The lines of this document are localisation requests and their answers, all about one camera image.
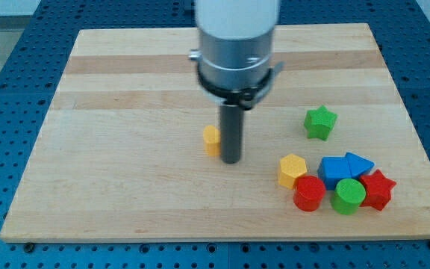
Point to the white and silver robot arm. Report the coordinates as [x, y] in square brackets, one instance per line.
[235, 41]

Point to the green star block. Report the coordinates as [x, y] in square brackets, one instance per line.
[319, 122]

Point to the green cylinder block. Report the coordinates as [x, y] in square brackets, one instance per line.
[348, 196]

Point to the blue triangle block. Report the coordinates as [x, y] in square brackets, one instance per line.
[358, 165]

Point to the blue cube block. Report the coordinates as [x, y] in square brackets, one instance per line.
[332, 169]

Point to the red star block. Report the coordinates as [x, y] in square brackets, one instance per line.
[378, 190]

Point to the yellow heart block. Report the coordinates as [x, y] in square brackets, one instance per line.
[211, 137]

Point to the wooden board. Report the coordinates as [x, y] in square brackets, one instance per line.
[120, 155]

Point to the red cylinder block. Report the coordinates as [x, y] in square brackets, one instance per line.
[309, 193]

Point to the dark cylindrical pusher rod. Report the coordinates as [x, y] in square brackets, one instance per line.
[231, 131]

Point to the yellow hexagon block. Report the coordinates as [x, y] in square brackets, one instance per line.
[290, 168]

